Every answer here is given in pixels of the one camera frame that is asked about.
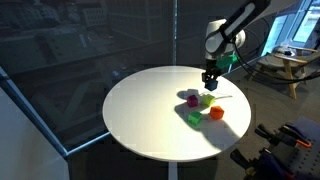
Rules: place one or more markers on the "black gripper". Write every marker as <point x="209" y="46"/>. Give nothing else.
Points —
<point x="212" y="69"/>

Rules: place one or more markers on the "white table pedestal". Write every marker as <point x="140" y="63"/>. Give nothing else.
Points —
<point x="172" y="170"/>

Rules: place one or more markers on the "dark glass partition panel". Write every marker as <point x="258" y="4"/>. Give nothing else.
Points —
<point x="66" y="60"/>

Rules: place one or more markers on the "lime yellow-green cube block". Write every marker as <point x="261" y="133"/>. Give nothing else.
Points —
<point x="208" y="100"/>

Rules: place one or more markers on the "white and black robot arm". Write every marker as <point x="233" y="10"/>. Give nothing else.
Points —
<point x="221" y="31"/>

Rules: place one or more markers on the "black bar clamp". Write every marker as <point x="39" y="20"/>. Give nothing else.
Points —
<point x="273" y="135"/>
<point x="246" y="161"/>

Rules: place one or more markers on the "blue cube block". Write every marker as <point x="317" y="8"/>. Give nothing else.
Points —
<point x="211" y="85"/>

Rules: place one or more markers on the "bright window pane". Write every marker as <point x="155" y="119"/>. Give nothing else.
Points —
<point x="300" y="23"/>

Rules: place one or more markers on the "wooden armchair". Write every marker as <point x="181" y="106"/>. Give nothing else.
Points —
<point x="288" y="63"/>

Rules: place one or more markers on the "green cube block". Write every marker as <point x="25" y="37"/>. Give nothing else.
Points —
<point x="195" y="118"/>

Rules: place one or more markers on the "grey perforated workbench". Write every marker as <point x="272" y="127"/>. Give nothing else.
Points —
<point x="300" y="163"/>

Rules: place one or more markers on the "orange-red cube block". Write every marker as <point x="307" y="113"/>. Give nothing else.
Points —
<point x="216" y="113"/>

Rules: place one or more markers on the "mulberry pink cube block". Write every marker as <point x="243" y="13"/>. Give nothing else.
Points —
<point x="192" y="101"/>

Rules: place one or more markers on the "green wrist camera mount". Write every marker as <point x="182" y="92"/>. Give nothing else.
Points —
<point x="227" y="61"/>

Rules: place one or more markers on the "blue metal partition frame rail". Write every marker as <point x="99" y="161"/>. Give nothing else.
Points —
<point x="31" y="113"/>

